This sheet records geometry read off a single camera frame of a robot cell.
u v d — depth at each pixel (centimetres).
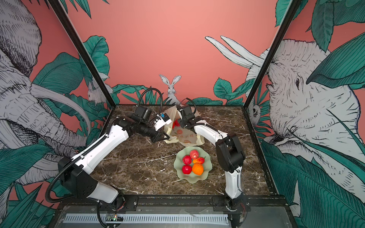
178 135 101
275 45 83
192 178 81
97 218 68
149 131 65
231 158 50
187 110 72
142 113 60
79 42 83
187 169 82
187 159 84
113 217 70
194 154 85
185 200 76
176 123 80
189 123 69
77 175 39
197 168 81
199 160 86
